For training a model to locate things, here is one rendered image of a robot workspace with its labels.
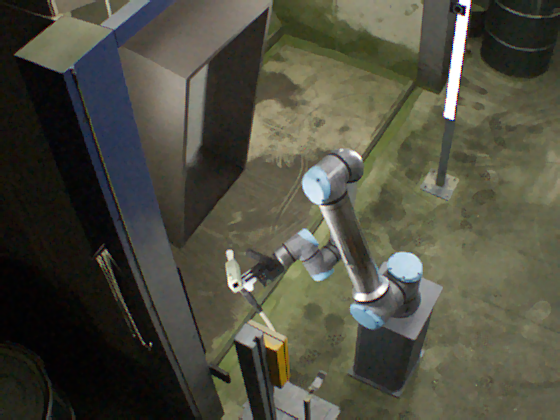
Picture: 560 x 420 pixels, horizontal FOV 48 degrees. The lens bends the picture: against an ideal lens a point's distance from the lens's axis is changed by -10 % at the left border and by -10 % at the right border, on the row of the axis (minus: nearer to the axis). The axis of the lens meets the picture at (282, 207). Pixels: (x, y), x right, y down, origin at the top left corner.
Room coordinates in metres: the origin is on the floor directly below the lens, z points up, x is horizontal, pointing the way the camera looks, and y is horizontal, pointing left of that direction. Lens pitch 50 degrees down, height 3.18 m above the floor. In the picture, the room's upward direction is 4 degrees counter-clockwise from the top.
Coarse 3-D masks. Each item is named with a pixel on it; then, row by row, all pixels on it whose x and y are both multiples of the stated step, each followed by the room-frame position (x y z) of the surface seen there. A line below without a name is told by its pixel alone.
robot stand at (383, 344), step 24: (384, 264) 1.72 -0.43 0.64; (432, 288) 1.57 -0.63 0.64; (432, 312) 1.54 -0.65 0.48; (360, 336) 1.47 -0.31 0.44; (384, 336) 1.41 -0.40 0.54; (408, 336) 1.34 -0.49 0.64; (360, 360) 1.46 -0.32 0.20; (384, 360) 1.40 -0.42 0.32; (408, 360) 1.36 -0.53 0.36; (384, 384) 1.38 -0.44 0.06
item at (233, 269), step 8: (232, 256) 1.83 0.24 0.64; (232, 264) 1.69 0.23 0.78; (232, 272) 1.61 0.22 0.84; (240, 272) 1.65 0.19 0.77; (232, 280) 1.53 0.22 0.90; (240, 280) 1.54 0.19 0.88; (232, 288) 1.50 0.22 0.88; (240, 288) 1.50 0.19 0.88; (248, 296) 1.54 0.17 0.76; (256, 304) 1.52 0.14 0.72; (256, 312) 1.50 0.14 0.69
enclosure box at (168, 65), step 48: (192, 0) 2.36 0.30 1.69; (240, 0) 2.37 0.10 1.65; (144, 48) 2.05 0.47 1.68; (192, 48) 2.06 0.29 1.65; (240, 48) 2.50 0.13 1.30; (144, 96) 2.03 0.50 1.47; (192, 96) 2.65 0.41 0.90; (240, 96) 2.51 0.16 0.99; (144, 144) 2.06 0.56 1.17; (192, 144) 2.68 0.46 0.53; (240, 144) 2.53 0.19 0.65; (192, 192) 2.36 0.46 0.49
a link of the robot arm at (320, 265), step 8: (312, 256) 1.64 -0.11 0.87; (320, 256) 1.64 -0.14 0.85; (328, 256) 1.65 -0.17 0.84; (304, 264) 1.63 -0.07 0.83; (312, 264) 1.62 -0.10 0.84; (320, 264) 1.62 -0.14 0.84; (328, 264) 1.62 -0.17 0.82; (312, 272) 1.60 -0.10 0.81; (320, 272) 1.59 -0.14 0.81; (328, 272) 1.60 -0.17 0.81
